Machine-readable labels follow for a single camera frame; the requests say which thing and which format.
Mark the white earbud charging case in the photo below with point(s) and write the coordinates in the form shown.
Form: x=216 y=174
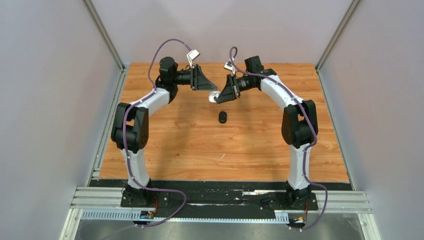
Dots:
x=213 y=96

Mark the white slotted cable duct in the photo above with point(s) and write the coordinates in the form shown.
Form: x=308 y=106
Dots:
x=143 y=216

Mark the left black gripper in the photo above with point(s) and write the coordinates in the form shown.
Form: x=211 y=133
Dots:
x=198 y=81

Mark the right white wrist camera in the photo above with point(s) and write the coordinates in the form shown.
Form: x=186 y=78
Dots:
x=230 y=67

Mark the aluminium frame post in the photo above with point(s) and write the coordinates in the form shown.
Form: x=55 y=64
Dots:
x=352 y=8
x=95 y=17

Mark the left aluminium frame post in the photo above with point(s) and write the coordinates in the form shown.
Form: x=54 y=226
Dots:
x=95 y=17

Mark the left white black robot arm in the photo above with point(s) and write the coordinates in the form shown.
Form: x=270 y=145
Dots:
x=130 y=130

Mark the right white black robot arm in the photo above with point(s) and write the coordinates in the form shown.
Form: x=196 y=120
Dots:
x=299 y=126

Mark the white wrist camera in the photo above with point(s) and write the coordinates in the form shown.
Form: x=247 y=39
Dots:
x=230 y=67
x=191 y=56

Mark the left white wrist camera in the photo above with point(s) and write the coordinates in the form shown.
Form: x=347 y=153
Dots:
x=191 y=56

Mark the black earbud charging case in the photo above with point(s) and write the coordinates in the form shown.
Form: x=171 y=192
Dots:
x=222 y=117

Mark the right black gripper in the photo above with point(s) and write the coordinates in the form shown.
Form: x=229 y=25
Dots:
x=229 y=93

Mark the right aluminium frame post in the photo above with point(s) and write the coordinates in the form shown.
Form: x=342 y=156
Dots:
x=352 y=8

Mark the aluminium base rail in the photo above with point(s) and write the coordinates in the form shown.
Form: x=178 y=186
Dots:
x=333 y=201

